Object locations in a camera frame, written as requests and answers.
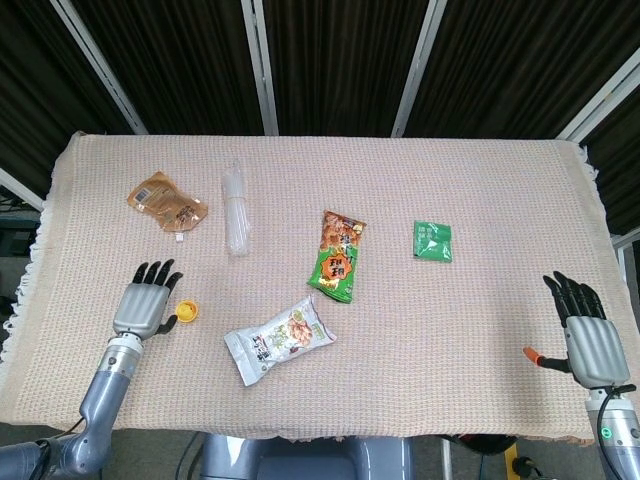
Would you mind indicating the yellow power strip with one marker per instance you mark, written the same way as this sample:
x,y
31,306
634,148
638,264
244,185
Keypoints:
x,y
522,462

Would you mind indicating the clear plastic bottle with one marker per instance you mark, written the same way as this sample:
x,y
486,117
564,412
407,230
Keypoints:
x,y
235,212

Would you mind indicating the pink woven tablecloth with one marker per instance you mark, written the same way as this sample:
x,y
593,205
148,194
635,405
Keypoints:
x,y
350,200

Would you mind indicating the small green packet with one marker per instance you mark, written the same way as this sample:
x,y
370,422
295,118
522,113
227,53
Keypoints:
x,y
432,241

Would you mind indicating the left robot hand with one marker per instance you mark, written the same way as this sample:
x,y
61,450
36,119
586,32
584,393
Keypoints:
x,y
142,307

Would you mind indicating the green orange snack bag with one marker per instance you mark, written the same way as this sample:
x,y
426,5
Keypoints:
x,y
337,255

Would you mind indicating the white aluminium frame post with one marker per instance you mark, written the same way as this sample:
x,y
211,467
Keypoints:
x,y
415,70
600,100
260,65
17,187
95,55

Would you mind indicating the white snack bag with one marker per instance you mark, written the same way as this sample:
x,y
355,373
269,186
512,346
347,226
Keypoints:
x,y
275,340

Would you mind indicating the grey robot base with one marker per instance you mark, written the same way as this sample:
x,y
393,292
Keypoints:
x,y
305,457

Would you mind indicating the brown snack pouch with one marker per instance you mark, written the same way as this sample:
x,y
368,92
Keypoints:
x,y
167,202

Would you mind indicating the yellow bottle cap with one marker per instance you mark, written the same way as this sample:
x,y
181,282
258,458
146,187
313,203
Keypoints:
x,y
188,311

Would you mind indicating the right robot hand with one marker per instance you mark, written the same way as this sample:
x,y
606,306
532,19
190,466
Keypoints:
x,y
595,345

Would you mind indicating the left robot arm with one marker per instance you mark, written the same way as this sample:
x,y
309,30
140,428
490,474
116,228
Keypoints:
x,y
100,400

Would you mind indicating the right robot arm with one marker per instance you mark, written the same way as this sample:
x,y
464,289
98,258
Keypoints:
x,y
617,432

